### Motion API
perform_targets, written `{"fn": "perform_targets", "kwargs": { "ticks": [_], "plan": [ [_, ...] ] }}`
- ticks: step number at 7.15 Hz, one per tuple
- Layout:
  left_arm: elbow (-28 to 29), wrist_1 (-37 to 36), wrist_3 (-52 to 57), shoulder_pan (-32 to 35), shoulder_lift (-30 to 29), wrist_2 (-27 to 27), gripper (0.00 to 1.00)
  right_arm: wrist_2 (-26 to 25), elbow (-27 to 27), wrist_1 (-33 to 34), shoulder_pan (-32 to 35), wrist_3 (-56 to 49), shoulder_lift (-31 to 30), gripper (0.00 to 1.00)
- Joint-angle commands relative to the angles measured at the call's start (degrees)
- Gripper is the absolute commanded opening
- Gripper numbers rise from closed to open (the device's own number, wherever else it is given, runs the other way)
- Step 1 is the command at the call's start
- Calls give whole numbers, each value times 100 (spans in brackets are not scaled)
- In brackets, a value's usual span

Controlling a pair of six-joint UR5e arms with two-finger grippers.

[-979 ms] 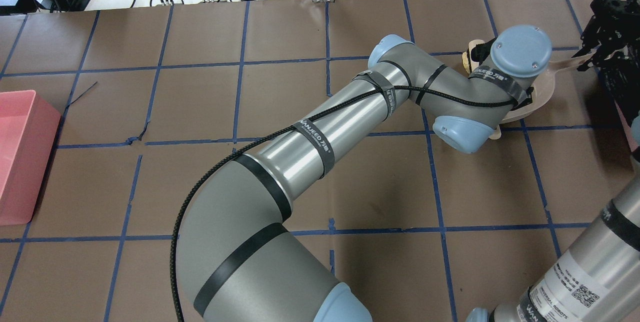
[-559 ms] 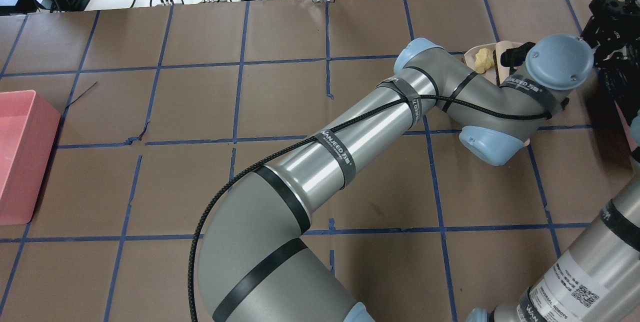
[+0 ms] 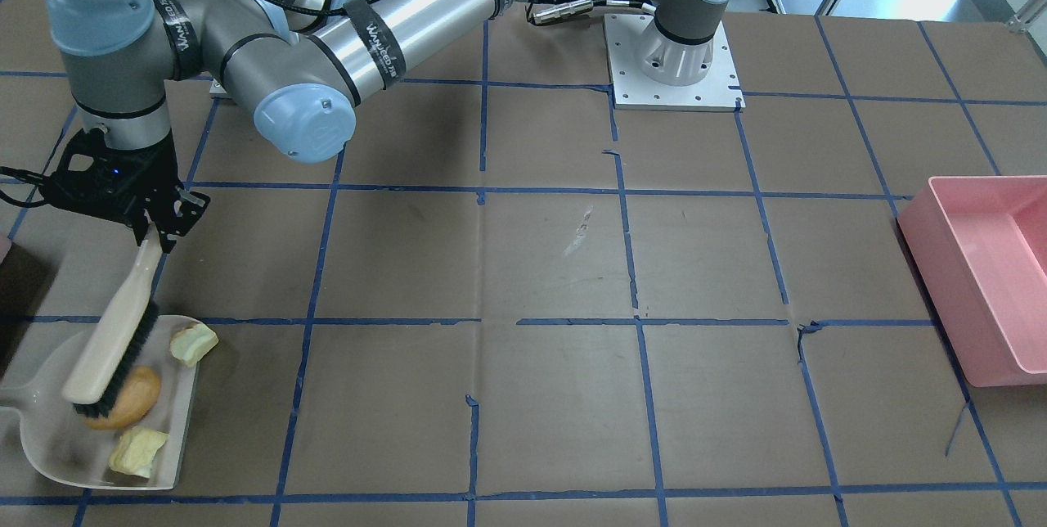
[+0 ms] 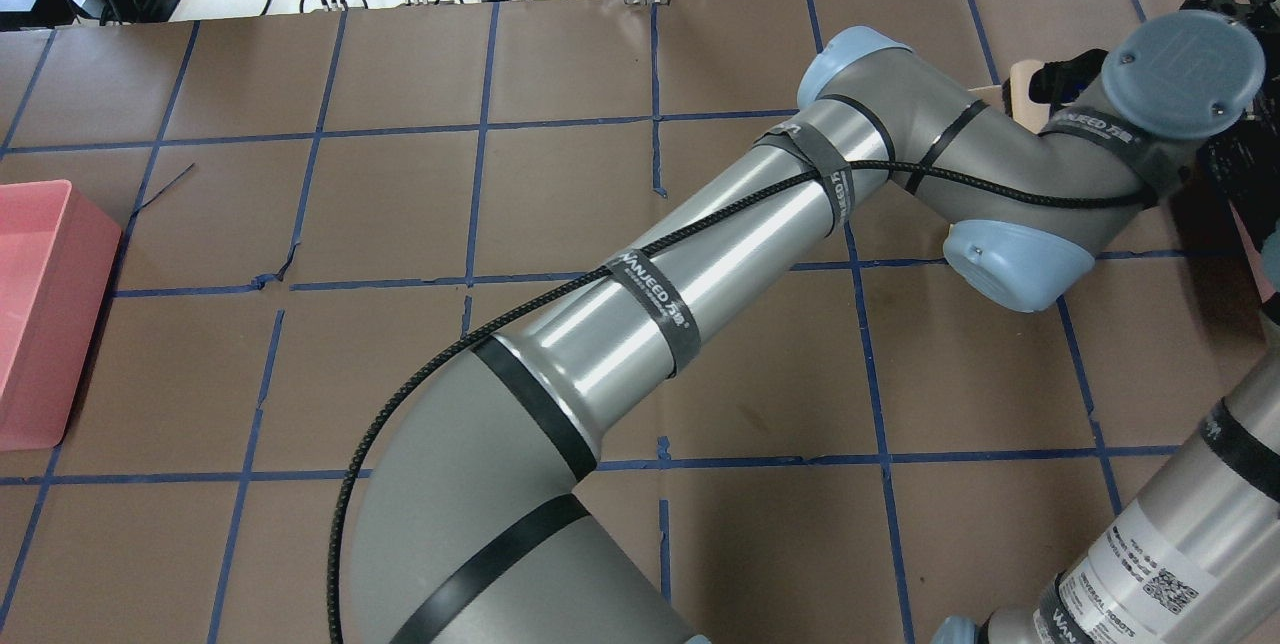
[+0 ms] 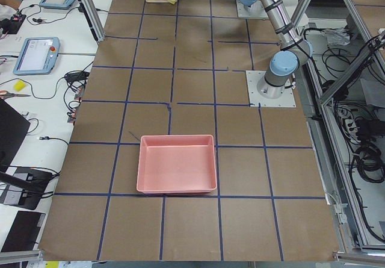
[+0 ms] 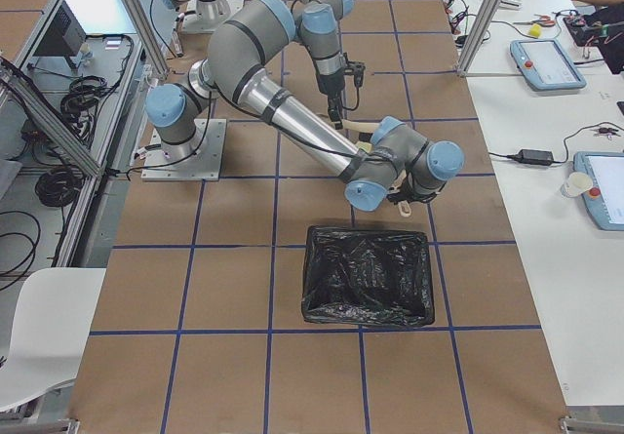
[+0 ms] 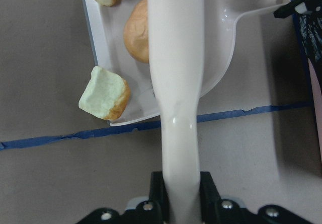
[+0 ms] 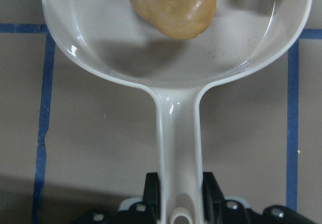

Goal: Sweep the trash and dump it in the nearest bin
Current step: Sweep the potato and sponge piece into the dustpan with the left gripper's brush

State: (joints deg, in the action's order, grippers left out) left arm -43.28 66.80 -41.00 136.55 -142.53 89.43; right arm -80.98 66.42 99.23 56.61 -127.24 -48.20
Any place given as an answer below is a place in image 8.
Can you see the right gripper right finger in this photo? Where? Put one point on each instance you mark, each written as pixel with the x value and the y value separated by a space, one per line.
pixel 218 209

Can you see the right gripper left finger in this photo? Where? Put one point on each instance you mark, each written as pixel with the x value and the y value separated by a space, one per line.
pixel 145 209

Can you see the white plastic dustpan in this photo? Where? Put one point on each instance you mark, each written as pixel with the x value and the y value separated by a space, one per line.
pixel 110 40

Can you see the brown potato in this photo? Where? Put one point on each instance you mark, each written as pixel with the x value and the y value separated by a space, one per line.
pixel 178 19

